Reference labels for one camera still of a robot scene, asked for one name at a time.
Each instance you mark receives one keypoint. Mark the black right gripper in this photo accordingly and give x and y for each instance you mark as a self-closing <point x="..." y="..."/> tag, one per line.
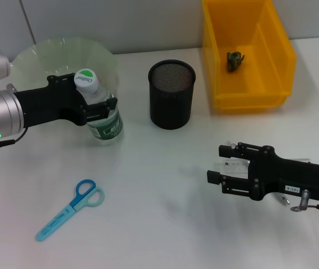
<point x="288" y="176"/>

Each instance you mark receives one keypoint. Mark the clear bottle green label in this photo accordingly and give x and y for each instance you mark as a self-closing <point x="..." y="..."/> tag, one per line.
<point x="106" y="131"/>

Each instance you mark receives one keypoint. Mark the pale green glass fruit bowl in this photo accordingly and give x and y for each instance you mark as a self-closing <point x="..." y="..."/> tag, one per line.
<point x="50" y="56"/>

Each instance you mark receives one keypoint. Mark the blue teal scissors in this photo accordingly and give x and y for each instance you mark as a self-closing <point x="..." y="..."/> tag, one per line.
<point x="73" y="207"/>

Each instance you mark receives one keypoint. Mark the clear plastic ruler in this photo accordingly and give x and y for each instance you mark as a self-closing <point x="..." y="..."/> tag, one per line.
<point x="232" y="166"/>

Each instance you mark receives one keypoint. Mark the black mesh pen holder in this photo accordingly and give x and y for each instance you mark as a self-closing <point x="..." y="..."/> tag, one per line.
<point x="170" y="106"/>

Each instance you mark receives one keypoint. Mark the yellow plastic bin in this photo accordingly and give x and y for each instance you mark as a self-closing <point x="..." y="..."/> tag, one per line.
<point x="232" y="92"/>

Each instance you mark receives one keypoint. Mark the left gripper silver plug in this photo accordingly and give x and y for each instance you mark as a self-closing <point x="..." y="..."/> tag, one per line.
<point x="11" y="87"/>

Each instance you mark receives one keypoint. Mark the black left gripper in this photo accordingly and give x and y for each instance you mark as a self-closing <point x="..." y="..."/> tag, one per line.
<point x="50" y="103"/>

